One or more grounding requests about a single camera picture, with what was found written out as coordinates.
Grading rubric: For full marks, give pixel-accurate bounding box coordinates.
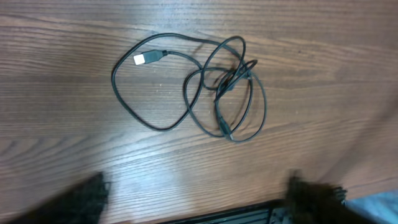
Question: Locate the blue patterned cloth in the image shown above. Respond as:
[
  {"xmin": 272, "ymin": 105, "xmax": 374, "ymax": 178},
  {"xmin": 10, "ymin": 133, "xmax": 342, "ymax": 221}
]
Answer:
[{"xmin": 347, "ymin": 189, "xmax": 397, "ymax": 224}]

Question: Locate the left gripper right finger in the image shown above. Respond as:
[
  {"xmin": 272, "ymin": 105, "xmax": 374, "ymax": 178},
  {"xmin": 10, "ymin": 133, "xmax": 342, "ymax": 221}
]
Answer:
[{"xmin": 284, "ymin": 170, "xmax": 373, "ymax": 224}]

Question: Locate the black USB cable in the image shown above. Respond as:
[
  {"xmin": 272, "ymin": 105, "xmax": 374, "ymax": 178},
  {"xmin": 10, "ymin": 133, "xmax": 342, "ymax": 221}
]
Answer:
[{"xmin": 111, "ymin": 32, "xmax": 268, "ymax": 144}]

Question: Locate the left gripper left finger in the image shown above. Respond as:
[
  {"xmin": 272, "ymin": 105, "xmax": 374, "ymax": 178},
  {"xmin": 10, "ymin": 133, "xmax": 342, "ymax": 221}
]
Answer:
[{"xmin": 9, "ymin": 172, "xmax": 110, "ymax": 224}]

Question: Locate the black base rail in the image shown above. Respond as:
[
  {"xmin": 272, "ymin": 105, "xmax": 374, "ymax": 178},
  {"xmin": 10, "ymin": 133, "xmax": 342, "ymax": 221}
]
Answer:
[{"xmin": 158, "ymin": 186, "xmax": 348, "ymax": 224}]

